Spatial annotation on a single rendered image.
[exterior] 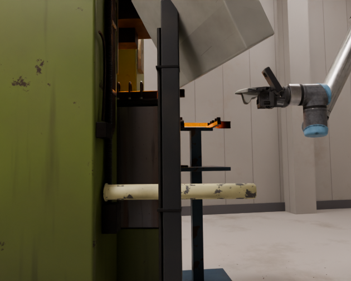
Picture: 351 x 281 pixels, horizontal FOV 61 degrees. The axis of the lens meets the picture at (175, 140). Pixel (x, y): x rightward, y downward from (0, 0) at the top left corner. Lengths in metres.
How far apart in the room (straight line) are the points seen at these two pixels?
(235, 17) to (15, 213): 0.75
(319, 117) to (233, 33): 0.79
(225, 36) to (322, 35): 4.60
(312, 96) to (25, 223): 1.11
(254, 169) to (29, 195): 3.63
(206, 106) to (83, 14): 3.29
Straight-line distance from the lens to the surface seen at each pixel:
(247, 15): 0.63
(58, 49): 0.95
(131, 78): 1.57
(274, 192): 4.44
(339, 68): 1.52
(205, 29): 0.68
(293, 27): 4.65
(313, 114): 1.33
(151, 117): 1.12
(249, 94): 1.30
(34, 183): 0.92
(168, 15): 0.74
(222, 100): 4.20
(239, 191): 0.89
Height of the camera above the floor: 0.71
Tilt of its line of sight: 4 degrees up
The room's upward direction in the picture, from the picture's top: 1 degrees counter-clockwise
